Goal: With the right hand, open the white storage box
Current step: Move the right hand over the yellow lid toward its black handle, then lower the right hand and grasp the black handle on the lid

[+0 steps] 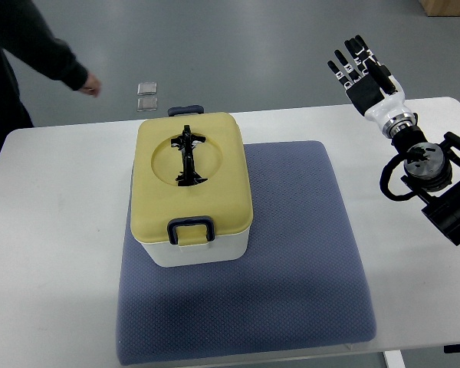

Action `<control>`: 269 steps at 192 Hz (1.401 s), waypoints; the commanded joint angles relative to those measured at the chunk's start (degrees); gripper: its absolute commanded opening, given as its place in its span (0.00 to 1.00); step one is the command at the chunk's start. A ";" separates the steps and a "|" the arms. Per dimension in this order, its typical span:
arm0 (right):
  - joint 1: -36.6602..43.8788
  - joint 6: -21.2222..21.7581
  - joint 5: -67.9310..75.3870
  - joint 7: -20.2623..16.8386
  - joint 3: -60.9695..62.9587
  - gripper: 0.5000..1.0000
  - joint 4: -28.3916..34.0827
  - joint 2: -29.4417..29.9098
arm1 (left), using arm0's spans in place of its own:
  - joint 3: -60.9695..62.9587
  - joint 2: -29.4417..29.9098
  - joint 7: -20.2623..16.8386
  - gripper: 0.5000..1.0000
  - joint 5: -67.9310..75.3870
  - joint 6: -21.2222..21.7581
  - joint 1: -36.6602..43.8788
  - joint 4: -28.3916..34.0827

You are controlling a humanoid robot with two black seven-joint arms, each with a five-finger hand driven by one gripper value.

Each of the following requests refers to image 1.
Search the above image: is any person's dark sleeved forearm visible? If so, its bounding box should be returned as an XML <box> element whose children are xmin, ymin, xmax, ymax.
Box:
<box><xmin>0</xmin><ymin>1</ymin><xmax>89</xmax><ymax>90</ymax></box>

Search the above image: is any person's hand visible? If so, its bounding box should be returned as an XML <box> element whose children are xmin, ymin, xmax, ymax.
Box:
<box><xmin>78</xmin><ymin>73</ymin><xmax>102</xmax><ymax>97</ymax></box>

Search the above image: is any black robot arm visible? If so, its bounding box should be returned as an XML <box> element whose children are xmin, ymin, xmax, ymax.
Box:
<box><xmin>379</xmin><ymin>125</ymin><xmax>460</xmax><ymax>246</ymax></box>

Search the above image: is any upper floor socket plate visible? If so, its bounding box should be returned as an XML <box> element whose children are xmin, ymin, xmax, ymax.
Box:
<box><xmin>137</xmin><ymin>81</ymin><xmax>157</xmax><ymax>96</ymax></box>

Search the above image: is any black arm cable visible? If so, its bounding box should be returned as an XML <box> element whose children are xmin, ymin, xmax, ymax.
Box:
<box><xmin>379</xmin><ymin>156</ymin><xmax>421</xmax><ymax>202</ymax></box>

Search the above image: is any black table bracket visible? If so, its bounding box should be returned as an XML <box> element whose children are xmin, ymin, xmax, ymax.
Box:
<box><xmin>443</xmin><ymin>344</ymin><xmax>460</xmax><ymax>354</ymax></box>

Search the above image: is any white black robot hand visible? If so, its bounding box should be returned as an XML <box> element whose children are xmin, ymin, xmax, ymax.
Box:
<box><xmin>327</xmin><ymin>35</ymin><xmax>417</xmax><ymax>139</ymax></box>

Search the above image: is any cardboard box corner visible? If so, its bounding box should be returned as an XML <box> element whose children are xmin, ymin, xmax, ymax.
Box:
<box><xmin>419</xmin><ymin>0</ymin><xmax>460</xmax><ymax>17</ymax></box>

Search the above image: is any yellow box lid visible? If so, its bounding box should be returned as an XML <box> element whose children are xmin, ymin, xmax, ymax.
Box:
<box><xmin>130</xmin><ymin>113</ymin><xmax>253</xmax><ymax>245</ymax></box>

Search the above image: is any white storage box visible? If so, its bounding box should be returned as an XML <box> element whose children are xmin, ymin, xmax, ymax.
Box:
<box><xmin>141</xmin><ymin>227</ymin><xmax>251</xmax><ymax>268</ymax></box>

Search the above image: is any blue grey cushion mat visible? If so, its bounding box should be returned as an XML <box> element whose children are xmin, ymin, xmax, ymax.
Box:
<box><xmin>117</xmin><ymin>141</ymin><xmax>376</xmax><ymax>365</ymax></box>

